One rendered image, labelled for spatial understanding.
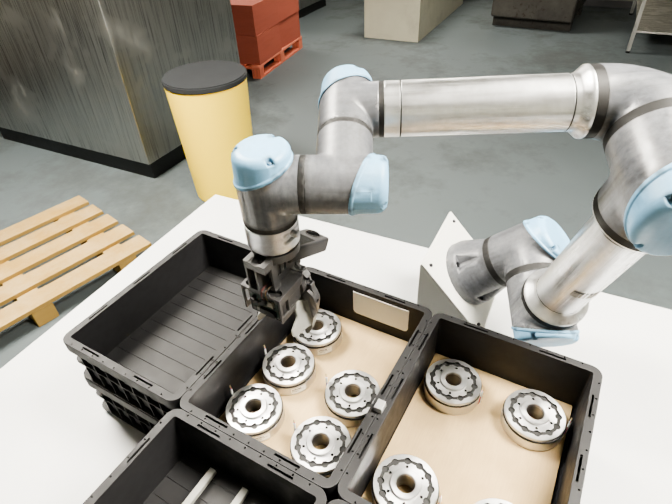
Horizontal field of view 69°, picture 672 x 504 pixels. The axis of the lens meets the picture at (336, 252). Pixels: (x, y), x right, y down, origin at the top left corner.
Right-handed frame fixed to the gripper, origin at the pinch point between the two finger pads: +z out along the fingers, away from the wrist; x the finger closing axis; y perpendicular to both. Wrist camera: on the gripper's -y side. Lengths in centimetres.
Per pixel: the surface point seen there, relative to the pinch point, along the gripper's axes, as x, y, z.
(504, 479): 40.1, 1.8, 15.0
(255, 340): -9.3, 1.8, 10.7
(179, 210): -168, -106, 118
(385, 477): 23.8, 12.1, 11.8
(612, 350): 54, -47, 31
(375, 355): 10.6, -10.6, 17.5
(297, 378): 1.2, 3.4, 13.7
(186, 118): -159, -122, 62
